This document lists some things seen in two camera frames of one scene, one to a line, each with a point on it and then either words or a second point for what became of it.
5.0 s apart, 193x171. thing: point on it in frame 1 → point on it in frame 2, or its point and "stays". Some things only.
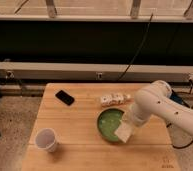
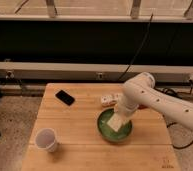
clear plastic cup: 45,139 stays
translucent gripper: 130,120 → 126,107
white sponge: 125,130 → 116,121
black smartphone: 65,97 stays
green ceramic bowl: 108,122 stays
